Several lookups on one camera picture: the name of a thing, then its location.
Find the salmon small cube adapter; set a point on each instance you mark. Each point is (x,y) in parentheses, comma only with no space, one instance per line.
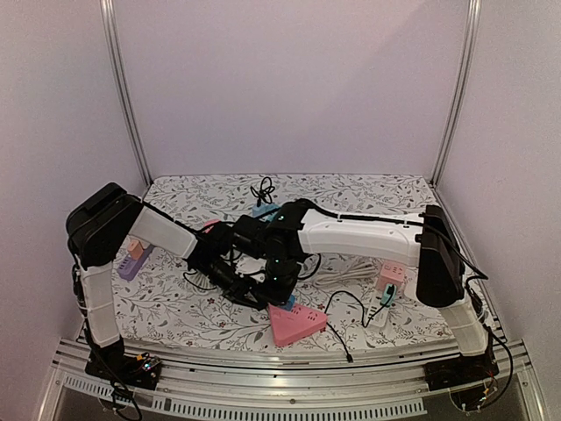
(136,249)

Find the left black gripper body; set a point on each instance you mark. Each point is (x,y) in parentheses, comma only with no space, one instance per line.
(236,290)

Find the teal small adapter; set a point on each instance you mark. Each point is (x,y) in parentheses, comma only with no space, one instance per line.
(388,295)

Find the pink power strip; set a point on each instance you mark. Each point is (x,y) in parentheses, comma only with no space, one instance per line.
(290,326)

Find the teal power strip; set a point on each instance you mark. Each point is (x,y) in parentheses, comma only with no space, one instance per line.
(265,211)

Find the aluminium front rail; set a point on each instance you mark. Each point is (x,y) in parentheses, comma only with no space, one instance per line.
(203,384)

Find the white power strip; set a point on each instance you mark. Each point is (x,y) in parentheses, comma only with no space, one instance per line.
(378,312)

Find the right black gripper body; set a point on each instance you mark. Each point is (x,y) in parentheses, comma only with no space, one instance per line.
(277,296)

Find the pink flat plug adapter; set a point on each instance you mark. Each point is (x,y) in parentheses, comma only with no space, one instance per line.
(207,226)

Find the pink cube socket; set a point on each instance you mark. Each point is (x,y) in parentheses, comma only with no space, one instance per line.
(391,273)

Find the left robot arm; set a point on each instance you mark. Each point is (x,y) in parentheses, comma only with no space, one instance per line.
(96,231)

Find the floral table mat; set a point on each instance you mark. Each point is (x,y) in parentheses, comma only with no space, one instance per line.
(165,303)

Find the blue plug adapter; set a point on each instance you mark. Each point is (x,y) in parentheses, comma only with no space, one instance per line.
(290,303)

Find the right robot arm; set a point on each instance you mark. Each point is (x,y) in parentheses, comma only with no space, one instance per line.
(423,241)

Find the left aluminium frame post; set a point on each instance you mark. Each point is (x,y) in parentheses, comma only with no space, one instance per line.
(123,93)

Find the right aluminium frame post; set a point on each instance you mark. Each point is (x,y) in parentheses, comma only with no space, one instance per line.
(458,97)

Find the purple power strip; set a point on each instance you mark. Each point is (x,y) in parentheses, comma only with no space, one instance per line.
(128,268)

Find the aluminium frame post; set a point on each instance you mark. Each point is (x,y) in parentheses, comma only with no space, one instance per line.
(458,97)
(123,93)

